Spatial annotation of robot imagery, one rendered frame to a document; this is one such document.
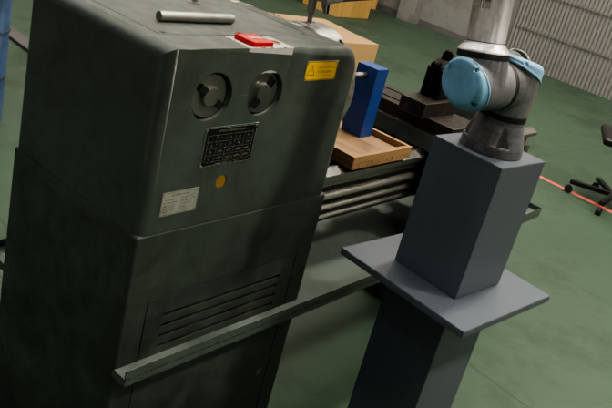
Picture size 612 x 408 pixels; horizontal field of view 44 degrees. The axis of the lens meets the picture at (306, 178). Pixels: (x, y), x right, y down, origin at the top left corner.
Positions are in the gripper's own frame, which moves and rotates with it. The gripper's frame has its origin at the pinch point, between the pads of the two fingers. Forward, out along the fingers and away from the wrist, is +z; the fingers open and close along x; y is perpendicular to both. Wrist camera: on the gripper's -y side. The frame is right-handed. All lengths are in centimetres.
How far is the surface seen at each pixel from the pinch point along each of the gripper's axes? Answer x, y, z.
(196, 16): -50, -15, 2
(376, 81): 26.5, 13.6, 21.1
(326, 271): 2, 13, 76
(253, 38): -53, -1, 4
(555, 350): 108, 99, 133
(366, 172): 12, 18, 46
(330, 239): 23, 9, 74
